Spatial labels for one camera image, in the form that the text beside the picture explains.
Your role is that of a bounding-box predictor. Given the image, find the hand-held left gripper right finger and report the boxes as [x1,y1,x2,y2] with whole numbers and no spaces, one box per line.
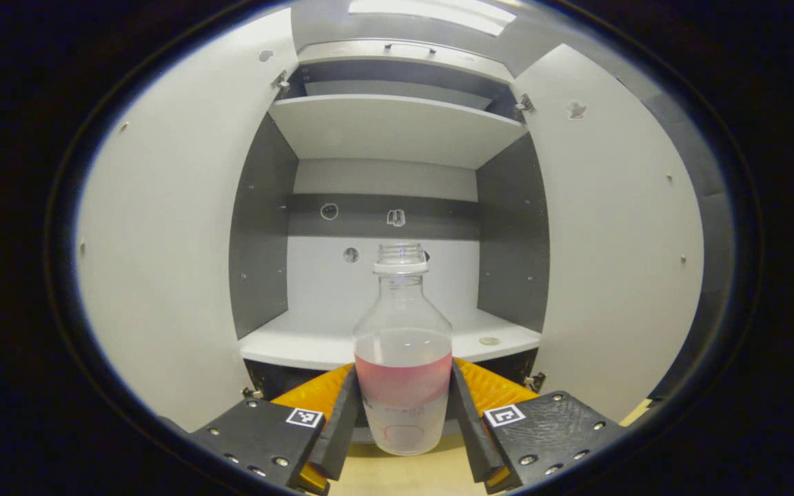
[449,357,629,495]

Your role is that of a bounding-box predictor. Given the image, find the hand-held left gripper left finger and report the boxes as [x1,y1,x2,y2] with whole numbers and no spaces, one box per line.
[187,363,362,495]

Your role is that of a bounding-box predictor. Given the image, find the clear bottle with red label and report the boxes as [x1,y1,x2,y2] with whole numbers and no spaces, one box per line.
[353,242,454,457]

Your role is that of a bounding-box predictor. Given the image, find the grey cabinet door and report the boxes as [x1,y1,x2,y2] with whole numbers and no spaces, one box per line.
[511,43,706,422]
[74,7,300,433]

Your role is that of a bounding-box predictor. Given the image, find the grey cabinet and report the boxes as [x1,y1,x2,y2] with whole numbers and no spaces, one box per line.
[228,38,553,442]

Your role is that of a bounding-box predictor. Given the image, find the grey cabinet drawer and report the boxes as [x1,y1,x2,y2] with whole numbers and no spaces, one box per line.
[297,39,516,83]

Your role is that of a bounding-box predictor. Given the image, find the large ceiling light panel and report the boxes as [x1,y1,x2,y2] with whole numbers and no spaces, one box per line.
[349,0,518,37]

